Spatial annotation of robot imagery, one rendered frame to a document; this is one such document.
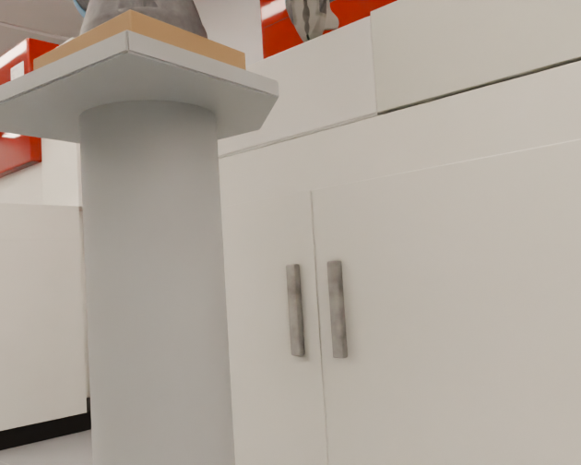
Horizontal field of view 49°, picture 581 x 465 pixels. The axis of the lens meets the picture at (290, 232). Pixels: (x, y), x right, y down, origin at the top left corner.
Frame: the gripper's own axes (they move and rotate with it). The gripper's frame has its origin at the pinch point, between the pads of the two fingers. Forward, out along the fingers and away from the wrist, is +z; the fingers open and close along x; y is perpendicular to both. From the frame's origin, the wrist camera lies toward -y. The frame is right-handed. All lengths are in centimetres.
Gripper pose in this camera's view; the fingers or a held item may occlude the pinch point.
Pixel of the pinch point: (310, 40)
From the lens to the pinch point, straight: 107.1
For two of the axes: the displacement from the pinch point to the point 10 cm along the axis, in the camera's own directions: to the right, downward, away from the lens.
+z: 0.6, 10.0, -0.7
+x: -7.2, 0.9, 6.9
